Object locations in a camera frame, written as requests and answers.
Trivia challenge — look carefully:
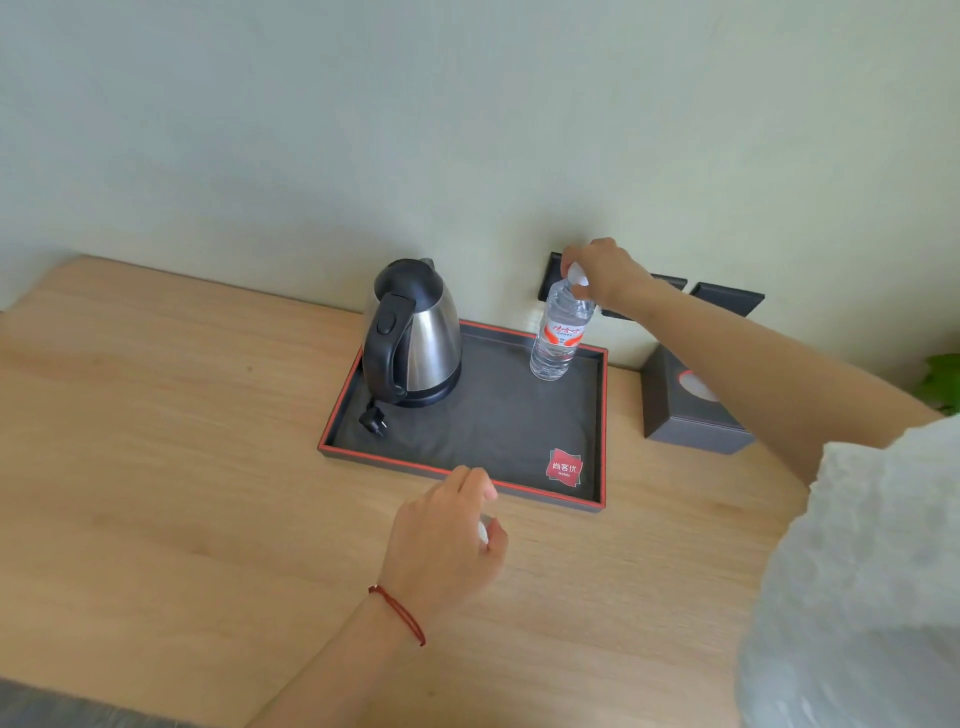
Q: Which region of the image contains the person's right hand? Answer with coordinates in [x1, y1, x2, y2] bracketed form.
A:
[561, 237, 656, 318]

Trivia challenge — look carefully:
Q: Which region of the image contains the person's left hand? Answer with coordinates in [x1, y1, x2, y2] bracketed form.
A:
[377, 465, 510, 630]

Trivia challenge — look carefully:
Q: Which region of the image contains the clear plastic water bottle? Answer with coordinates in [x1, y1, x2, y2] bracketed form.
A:
[529, 262, 597, 382]

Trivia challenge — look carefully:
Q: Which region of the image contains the person's left forearm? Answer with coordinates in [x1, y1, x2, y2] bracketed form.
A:
[246, 592, 429, 728]

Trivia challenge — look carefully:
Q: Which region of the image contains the person's right forearm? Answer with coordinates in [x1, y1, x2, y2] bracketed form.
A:
[633, 277, 946, 487]

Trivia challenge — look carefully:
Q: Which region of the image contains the black tray with red rim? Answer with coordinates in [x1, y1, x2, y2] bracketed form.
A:
[317, 318, 610, 514]

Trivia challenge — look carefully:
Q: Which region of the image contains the stainless steel electric kettle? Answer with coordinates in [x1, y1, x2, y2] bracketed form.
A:
[361, 258, 463, 409]

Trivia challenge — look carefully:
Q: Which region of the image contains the dark grey tissue box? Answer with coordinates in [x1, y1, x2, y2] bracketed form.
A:
[640, 344, 757, 456]

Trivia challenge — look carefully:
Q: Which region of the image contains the white textured shirt sleeve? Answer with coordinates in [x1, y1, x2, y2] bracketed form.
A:
[735, 412, 960, 728]

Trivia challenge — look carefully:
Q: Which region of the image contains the green plant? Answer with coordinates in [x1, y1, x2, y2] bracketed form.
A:
[911, 352, 960, 418]

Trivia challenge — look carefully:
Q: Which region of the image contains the black wall socket panel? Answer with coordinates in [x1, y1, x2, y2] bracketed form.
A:
[537, 251, 573, 304]
[689, 281, 766, 318]
[600, 273, 689, 323]

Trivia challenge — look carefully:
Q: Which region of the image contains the red string bracelet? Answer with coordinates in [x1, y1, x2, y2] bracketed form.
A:
[367, 584, 428, 648]

